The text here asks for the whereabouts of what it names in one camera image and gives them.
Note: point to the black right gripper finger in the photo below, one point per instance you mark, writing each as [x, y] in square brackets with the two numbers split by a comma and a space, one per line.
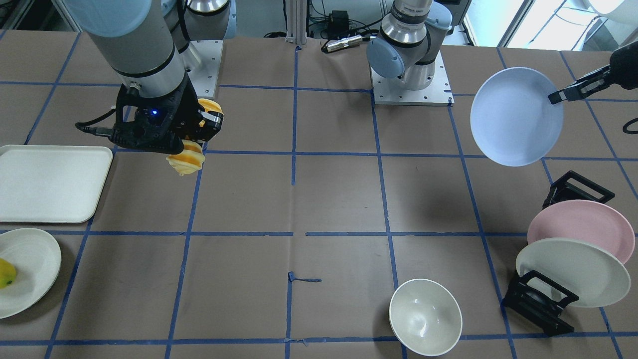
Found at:
[209, 125]

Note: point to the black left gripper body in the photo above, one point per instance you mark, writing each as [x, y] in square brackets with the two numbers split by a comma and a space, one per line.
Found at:
[625, 65]

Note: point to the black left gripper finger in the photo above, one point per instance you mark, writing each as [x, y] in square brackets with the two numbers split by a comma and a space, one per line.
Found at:
[591, 83]

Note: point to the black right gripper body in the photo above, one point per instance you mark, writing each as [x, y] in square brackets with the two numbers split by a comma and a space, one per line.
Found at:
[191, 113]

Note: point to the blue plate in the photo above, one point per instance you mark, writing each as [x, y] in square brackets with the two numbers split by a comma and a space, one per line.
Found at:
[512, 119]

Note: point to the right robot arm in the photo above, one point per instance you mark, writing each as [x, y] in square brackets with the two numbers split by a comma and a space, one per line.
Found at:
[150, 46]

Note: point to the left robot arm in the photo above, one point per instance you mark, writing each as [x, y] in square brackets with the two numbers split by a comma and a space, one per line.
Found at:
[413, 32]

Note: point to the pink plate in rack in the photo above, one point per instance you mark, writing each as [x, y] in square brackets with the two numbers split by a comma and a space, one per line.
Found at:
[588, 221]

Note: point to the white round plate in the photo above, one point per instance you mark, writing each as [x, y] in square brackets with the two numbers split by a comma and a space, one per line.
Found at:
[36, 255]

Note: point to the cream plate in rack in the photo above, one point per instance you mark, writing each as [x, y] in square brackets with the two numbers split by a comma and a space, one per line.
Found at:
[593, 274]

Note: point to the black plate rack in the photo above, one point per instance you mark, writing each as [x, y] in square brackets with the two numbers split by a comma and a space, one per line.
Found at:
[530, 302]

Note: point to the white rectangular tray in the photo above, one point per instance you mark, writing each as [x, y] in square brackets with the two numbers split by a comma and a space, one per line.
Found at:
[51, 184]

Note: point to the silver cylinder connector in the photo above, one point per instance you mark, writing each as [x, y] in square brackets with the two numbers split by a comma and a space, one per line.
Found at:
[334, 45]

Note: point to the yellow lemon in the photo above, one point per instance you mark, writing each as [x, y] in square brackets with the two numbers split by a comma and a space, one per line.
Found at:
[8, 273]

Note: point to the white bowl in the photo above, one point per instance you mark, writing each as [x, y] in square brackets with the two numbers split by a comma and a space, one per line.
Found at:
[425, 317]

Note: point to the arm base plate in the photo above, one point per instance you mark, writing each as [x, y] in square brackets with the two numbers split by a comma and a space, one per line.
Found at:
[419, 84]
[207, 65]

